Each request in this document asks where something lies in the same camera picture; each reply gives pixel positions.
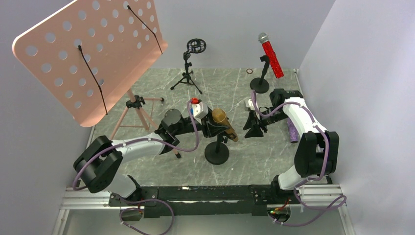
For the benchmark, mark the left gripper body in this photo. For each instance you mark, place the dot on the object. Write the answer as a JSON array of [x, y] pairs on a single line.
[[212, 124]]

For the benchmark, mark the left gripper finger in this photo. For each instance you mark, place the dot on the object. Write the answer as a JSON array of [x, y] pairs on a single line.
[[214, 130], [213, 118]]

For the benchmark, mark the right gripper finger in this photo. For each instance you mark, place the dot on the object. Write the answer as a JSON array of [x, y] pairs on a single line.
[[251, 121], [254, 132]]

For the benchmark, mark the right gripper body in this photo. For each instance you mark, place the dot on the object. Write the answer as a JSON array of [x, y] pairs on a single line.
[[258, 118]]

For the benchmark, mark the gold microphone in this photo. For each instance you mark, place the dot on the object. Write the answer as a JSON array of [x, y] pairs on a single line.
[[220, 117]]

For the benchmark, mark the black round mic stand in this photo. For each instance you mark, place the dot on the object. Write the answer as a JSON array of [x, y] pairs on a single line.
[[260, 85], [217, 153]]

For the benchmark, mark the red glitter microphone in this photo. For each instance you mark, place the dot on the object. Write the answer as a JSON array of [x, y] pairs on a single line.
[[269, 51]]

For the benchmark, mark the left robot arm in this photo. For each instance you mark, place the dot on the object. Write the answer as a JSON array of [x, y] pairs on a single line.
[[98, 165]]

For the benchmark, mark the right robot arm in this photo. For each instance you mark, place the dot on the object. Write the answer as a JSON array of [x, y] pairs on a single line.
[[317, 149]]

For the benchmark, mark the pink perforated music stand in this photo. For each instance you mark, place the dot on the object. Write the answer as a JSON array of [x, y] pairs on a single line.
[[76, 63]]

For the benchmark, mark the purple glitter microphone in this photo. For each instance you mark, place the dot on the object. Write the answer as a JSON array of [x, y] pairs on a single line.
[[293, 134]]

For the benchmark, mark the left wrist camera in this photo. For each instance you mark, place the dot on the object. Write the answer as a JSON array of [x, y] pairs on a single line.
[[199, 107]]

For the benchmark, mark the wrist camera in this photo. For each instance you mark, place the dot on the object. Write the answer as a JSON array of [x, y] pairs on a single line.
[[250, 105], [199, 107]]

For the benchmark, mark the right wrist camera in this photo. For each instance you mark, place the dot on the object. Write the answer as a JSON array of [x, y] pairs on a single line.
[[250, 105]]

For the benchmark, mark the black tripod shock mount stand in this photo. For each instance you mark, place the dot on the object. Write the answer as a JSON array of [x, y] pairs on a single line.
[[193, 46]]

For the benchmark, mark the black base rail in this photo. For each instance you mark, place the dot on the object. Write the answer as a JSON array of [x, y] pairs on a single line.
[[207, 200]]

